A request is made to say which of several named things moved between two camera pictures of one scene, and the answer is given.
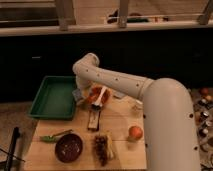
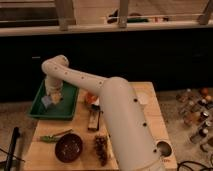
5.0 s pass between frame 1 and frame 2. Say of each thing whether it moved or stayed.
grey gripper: moved
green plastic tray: stayed
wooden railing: stayed
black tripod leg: stayed
